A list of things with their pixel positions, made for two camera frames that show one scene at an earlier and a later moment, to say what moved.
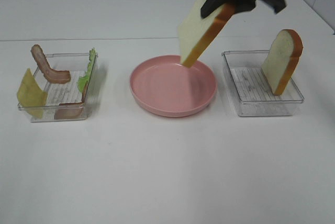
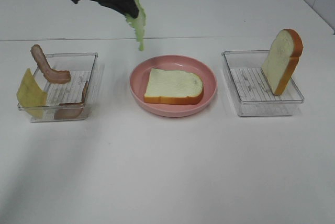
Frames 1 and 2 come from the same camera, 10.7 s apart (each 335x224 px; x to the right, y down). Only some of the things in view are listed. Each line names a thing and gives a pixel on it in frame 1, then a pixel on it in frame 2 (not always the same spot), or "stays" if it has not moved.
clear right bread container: (253, 94) stays
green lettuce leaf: (82, 80) → (137, 24)
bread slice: (195, 32) → (166, 86)
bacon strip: (51, 75) stays
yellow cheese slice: (31, 96) stays
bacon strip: (70, 110) stays
